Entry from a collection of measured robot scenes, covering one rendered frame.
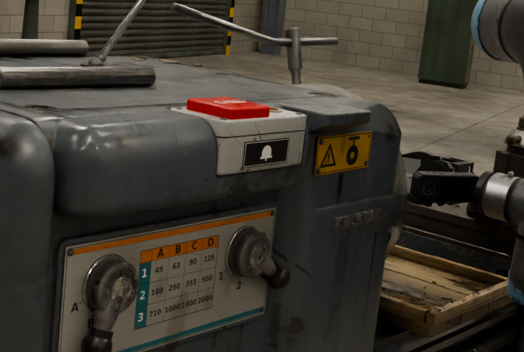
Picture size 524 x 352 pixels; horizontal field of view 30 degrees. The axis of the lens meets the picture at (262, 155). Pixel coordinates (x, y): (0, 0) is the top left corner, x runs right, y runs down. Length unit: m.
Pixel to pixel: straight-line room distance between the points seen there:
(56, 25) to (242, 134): 11.06
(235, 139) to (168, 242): 0.12
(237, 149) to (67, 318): 0.22
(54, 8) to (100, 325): 11.08
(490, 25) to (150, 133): 0.75
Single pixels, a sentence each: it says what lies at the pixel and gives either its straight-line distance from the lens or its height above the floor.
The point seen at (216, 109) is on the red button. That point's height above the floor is 1.26.
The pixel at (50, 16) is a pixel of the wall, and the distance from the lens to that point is 11.86.
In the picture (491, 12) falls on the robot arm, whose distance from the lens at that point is 1.50.
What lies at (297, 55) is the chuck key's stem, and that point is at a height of 1.28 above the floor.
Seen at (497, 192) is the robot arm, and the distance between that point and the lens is 1.61.
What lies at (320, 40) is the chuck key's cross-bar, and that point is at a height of 1.30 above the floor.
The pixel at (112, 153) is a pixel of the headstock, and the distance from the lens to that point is 0.83.
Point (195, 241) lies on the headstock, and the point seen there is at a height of 1.13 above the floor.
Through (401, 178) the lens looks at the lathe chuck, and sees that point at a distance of 1.42.
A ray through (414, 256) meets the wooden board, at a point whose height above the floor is 0.90.
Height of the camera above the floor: 1.40
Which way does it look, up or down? 11 degrees down
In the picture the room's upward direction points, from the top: 6 degrees clockwise
